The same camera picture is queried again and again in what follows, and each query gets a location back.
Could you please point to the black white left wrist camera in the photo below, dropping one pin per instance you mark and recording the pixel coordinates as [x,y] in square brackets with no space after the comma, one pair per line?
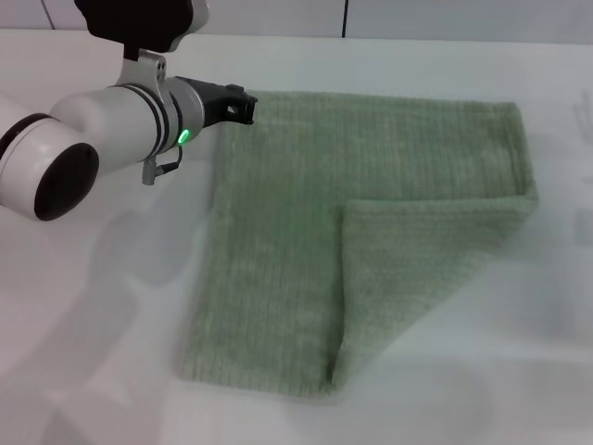
[139,23]

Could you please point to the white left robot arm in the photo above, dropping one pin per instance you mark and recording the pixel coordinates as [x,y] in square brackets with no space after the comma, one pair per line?
[106,125]

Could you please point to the black vertical bar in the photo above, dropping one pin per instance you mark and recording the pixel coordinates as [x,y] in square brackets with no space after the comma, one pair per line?
[344,18]

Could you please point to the light green ribbed towel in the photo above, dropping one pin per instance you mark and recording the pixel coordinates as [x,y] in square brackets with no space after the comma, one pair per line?
[287,232]

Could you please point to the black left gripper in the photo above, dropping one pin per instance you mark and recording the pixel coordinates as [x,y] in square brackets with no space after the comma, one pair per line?
[218,106]

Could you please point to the silver left camera bracket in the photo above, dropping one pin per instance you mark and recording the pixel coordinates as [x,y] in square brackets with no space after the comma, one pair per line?
[143,69]

